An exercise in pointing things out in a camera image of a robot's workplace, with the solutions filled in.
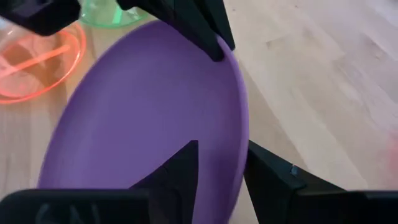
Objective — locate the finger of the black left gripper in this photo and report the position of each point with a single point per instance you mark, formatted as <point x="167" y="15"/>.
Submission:
<point x="183" y="21"/>
<point x="217" y="15"/>

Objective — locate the translucent green plate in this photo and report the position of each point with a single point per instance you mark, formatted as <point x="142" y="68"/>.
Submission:
<point x="105" y="15"/>

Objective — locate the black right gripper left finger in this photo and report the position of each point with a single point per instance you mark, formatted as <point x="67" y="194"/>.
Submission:
<point x="174" y="193"/>

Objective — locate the translucent orange plate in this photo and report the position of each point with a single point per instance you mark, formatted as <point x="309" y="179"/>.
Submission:
<point x="34" y="68"/>

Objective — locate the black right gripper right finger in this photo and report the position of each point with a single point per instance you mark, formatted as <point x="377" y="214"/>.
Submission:
<point x="273" y="193"/>

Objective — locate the purple plastic plate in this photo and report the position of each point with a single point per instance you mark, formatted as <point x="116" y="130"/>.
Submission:
<point x="149" y="109"/>

